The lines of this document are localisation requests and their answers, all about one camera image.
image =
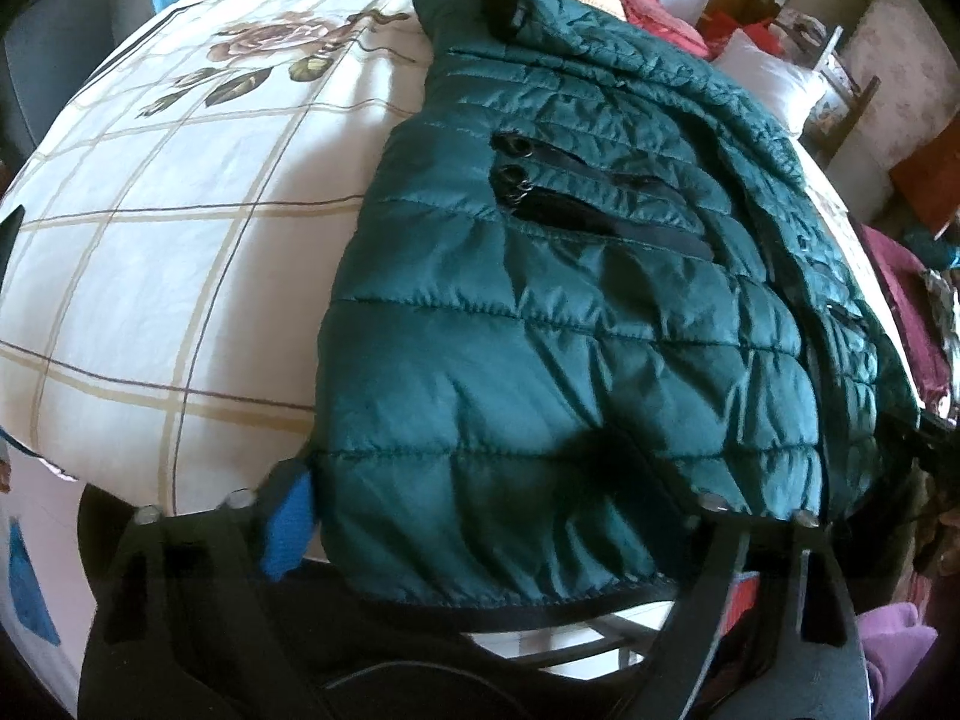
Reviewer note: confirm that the dark green quilted jacket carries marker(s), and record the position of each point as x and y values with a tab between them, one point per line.
562	352

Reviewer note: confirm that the cream floral checked bedsheet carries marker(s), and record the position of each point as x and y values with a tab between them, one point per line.
187	277

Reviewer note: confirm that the maroon cloth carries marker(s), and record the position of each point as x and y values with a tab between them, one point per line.
900	292

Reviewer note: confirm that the purple cloth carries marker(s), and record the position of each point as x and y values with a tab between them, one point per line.
892	637

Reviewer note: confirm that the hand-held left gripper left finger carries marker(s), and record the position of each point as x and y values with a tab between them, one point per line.
289	532

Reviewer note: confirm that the brown wooden cabinet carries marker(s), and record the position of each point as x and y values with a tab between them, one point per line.
930	180

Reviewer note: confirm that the red cloth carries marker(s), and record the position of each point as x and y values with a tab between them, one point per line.
652	11
739	26

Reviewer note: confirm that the white pillow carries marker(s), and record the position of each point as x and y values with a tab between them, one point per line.
772	82

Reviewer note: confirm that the wooden chair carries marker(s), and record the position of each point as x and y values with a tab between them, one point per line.
847	105

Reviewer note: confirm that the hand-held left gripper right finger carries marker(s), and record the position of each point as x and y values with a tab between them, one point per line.
817	577

